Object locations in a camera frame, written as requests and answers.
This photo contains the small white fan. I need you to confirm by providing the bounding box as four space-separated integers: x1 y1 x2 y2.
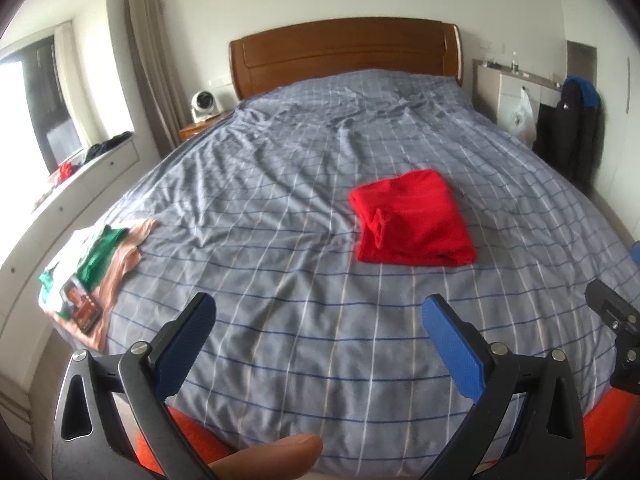
190 90 216 122

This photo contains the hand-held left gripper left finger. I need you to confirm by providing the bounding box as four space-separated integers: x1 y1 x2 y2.
52 292 221 480

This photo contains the wooden headboard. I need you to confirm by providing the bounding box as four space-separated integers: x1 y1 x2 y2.
229 17 463 101

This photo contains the white side cabinet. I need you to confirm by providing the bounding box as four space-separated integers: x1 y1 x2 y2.
472 58 564 127

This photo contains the dark clothes pile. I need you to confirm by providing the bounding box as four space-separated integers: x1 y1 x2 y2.
82 131 135 164

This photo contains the black jacket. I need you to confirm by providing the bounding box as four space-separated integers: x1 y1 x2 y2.
532 76 606 194

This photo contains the pile of colourful clothes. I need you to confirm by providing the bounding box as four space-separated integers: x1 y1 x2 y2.
62 218 159 352

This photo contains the white wardrobe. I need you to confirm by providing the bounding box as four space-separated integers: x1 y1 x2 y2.
555 0 640 241

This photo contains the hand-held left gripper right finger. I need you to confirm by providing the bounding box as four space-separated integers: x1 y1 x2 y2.
421 295 586 480

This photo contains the beige curtain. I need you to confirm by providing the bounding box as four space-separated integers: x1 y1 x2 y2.
125 0 177 159

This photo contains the bed with grey checked sheet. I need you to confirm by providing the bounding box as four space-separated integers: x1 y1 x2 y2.
50 69 640 471

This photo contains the green garment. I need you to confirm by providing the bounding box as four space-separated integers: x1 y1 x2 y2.
39 227 131 318

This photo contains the wooden nightstand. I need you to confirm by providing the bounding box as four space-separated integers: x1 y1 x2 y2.
179 110 236 144

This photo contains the white plastic bag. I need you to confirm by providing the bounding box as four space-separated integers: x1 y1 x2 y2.
510 87 539 144

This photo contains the red sweater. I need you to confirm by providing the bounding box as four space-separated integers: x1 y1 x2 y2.
348 170 476 266

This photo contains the window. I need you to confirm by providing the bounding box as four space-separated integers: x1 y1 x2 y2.
0 35 85 178

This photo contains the white window bench cabinet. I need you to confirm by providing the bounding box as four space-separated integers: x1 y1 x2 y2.
0 137 142 341

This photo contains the blue garment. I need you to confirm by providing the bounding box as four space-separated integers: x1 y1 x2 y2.
565 76 601 112

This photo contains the person's left hand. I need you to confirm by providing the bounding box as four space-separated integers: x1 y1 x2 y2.
207 434 324 480

